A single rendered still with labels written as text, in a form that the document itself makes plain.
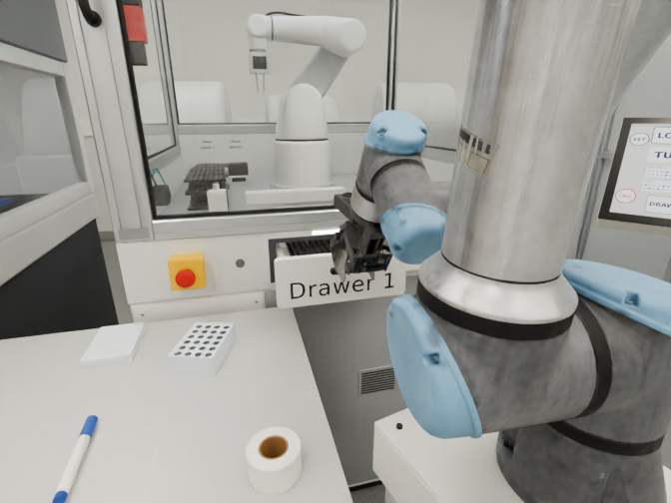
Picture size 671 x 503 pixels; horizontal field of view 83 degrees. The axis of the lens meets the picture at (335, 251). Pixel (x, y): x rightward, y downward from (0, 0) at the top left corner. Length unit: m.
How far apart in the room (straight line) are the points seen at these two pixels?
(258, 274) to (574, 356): 0.73
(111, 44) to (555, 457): 0.92
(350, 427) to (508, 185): 1.08
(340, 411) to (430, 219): 0.88
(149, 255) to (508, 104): 0.81
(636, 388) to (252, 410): 0.50
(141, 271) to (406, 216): 0.67
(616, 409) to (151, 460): 0.54
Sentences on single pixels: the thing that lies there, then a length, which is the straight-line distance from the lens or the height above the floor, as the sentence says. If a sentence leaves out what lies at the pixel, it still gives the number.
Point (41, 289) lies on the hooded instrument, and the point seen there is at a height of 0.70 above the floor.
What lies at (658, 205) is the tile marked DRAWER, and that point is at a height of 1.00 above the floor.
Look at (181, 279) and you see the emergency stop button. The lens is 0.86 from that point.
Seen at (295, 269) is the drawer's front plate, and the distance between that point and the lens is 0.78.
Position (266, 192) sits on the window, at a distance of 0.90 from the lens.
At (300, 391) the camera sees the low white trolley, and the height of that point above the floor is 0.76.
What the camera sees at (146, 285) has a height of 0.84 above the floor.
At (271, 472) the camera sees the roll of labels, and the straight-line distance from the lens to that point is 0.53.
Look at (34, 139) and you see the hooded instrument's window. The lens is 1.58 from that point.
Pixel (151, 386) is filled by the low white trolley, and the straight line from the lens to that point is 0.77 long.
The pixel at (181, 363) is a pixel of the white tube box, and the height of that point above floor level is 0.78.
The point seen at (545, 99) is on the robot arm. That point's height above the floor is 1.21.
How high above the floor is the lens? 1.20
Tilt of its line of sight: 19 degrees down
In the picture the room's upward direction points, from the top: straight up
